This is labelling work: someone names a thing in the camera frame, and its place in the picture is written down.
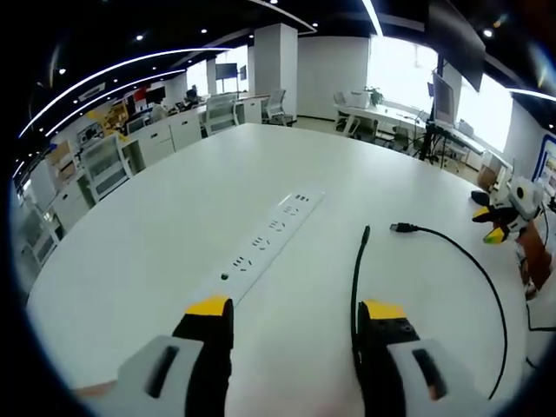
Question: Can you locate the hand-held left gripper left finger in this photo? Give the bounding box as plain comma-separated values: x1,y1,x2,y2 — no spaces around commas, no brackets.
97,294,235,417

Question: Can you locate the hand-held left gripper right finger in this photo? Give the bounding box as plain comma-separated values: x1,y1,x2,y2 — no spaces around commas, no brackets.
356,298,473,417

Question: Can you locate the black data cable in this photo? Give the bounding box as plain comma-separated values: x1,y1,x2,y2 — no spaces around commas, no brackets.
350,221,510,401

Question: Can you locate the white power strip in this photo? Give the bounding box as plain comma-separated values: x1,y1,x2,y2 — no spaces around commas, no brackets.
185,183,327,314

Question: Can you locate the person's left hand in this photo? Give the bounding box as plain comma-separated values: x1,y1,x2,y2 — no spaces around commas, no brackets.
73,381,119,398

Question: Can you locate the blue framed board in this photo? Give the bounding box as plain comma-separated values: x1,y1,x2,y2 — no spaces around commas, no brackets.
531,133,556,197

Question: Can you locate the brown cardboard box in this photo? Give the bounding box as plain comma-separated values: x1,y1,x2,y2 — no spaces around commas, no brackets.
478,151,506,189

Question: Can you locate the black tripod stand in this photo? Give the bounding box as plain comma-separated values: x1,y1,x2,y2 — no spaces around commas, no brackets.
415,56,449,165

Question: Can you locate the white table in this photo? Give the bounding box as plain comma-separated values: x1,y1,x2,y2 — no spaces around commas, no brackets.
25,122,546,417

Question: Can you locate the computer monitor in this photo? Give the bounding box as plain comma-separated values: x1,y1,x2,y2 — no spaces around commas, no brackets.
431,70,458,128

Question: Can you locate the white window desk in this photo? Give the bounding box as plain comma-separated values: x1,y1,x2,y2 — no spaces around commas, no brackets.
333,101,432,147

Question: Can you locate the green potted plant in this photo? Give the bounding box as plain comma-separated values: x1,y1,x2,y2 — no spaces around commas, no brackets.
364,85,385,108

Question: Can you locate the large black hanging screen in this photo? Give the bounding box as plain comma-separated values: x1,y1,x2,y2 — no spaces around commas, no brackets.
427,0,487,93

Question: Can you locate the white mesh office chair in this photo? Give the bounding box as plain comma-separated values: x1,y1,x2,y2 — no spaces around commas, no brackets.
81,133,133,203

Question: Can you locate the row of white desks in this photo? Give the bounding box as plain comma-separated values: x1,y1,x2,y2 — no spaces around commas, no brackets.
123,103,206,166

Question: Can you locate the white square pillar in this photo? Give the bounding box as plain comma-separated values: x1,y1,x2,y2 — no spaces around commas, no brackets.
253,22,299,125

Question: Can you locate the black screen on stand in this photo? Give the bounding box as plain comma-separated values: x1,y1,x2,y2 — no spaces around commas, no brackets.
215,63,240,95

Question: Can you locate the thin black wire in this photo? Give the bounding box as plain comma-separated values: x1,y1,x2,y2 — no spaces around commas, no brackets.
524,299,556,371

